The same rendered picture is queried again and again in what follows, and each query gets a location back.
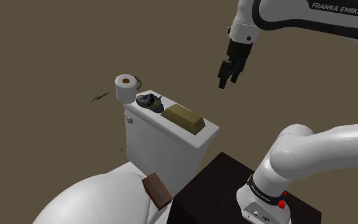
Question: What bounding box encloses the dark grey shoe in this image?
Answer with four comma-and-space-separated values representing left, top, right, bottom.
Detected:
135, 93, 165, 114

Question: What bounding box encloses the white toilet paper roll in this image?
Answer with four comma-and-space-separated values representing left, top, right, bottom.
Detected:
114, 74, 138, 104

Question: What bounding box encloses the dark robot stand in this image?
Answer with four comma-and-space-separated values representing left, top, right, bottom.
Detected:
165, 151, 322, 224

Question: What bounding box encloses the brown rectangular block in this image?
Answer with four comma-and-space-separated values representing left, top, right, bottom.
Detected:
141, 172, 174, 212

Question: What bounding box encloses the olive gold bar block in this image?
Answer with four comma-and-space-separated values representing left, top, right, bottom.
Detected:
160, 103, 206, 136

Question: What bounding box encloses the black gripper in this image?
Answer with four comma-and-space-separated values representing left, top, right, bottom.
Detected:
217, 38, 254, 90

